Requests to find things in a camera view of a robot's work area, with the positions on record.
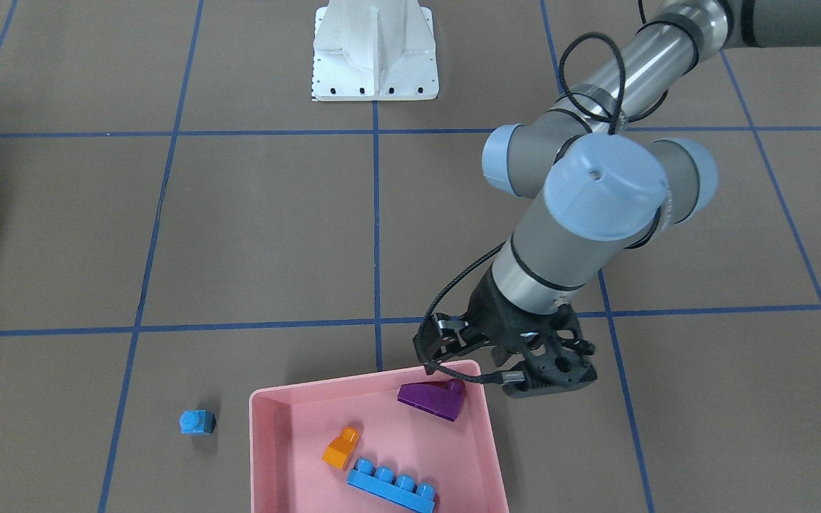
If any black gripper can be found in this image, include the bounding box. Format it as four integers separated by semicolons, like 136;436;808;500
414;275;582;374

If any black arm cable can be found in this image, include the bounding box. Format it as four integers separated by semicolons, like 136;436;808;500
414;32;671;385

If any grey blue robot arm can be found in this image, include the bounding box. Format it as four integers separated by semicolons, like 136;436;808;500
413;1;821;387

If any long blue toy block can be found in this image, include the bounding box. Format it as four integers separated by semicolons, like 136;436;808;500
346;458;437;512

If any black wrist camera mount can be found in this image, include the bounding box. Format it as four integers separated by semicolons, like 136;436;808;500
502;333;597;398

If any pink plastic box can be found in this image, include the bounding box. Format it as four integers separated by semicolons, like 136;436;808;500
249;366;509;512

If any orange toy block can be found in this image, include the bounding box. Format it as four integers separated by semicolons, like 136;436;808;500
321;425;361;470

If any white pedestal column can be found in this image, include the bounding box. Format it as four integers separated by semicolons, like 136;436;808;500
311;1;440;102

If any purple toy block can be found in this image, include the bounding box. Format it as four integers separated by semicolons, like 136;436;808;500
396;378;465;422

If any small blue toy block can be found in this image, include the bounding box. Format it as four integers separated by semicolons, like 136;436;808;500
178;409;216;436

